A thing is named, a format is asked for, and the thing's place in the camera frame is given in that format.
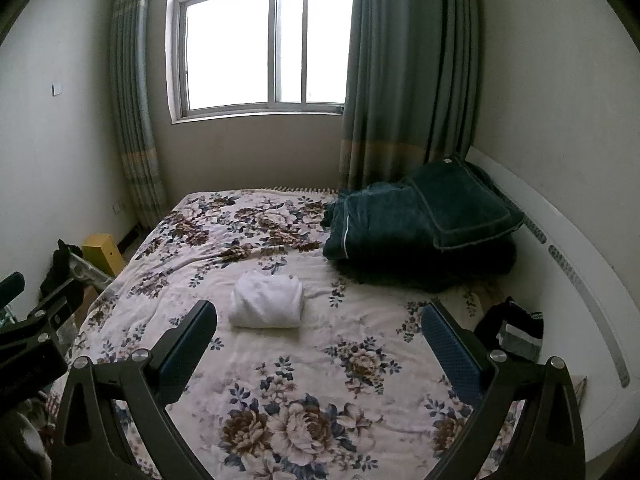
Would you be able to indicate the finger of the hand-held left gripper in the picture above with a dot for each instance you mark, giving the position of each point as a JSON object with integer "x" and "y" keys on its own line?
{"x": 11, "y": 287}
{"x": 47, "y": 312}

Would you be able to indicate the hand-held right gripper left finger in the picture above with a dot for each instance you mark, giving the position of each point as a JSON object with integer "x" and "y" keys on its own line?
{"x": 187, "y": 345}

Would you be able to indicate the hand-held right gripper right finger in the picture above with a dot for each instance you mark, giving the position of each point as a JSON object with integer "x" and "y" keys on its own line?
{"x": 450, "y": 355}

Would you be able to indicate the white garment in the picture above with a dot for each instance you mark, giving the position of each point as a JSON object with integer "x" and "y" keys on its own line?
{"x": 267, "y": 300}

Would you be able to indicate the black cloth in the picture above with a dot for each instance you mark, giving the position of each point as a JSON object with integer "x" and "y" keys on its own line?
{"x": 62, "y": 265}

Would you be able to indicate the grey metal bar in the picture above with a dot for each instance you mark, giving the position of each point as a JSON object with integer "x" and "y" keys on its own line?
{"x": 92, "y": 272}

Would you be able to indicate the dark striped clothing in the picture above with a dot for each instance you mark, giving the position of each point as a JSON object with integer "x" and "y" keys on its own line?
{"x": 515, "y": 332}

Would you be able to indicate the yellow box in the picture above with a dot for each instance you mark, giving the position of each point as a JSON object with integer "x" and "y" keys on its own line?
{"x": 102, "y": 255}

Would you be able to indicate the floral fleece blanket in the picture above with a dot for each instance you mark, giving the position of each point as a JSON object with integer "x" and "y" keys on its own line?
{"x": 310, "y": 360}

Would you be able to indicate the dark green quilt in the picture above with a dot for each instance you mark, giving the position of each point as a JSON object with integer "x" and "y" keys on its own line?
{"x": 380, "y": 230}

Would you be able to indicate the dark green pillow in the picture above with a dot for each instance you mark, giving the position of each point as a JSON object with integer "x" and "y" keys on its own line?
{"x": 460, "y": 205}

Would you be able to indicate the white headboard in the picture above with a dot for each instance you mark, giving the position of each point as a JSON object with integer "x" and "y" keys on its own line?
{"x": 575, "y": 270}

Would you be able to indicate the bamboo mat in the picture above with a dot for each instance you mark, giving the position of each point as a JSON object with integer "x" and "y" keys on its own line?
{"x": 300, "y": 189}

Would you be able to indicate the green striped curtain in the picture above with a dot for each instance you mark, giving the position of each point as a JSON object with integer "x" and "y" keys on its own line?
{"x": 135, "y": 110}
{"x": 405, "y": 75}

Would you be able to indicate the window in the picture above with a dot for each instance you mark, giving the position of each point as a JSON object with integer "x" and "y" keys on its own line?
{"x": 260, "y": 45}

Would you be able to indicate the wall outlet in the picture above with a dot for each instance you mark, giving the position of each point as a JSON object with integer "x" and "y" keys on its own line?
{"x": 118, "y": 206}

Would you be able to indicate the white wall switch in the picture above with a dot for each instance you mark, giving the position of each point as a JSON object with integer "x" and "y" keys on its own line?
{"x": 57, "y": 88}

